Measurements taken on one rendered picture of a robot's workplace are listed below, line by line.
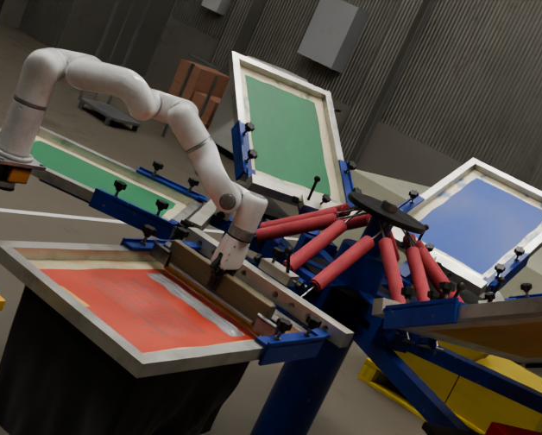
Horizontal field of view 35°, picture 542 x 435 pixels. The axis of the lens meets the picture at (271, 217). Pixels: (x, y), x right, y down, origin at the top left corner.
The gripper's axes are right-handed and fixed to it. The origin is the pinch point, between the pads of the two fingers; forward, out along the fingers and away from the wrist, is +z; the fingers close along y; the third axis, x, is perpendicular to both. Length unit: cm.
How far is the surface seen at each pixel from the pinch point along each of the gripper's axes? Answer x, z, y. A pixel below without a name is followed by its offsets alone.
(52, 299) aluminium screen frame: -3, 5, 60
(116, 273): -18.0, 6.8, 23.1
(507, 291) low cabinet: -56, 46, -490
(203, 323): 10.3, 6.8, 14.7
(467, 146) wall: -281, -29, -839
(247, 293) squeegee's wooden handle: 11.3, -3.0, 1.6
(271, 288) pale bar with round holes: 4.8, -0.2, -21.9
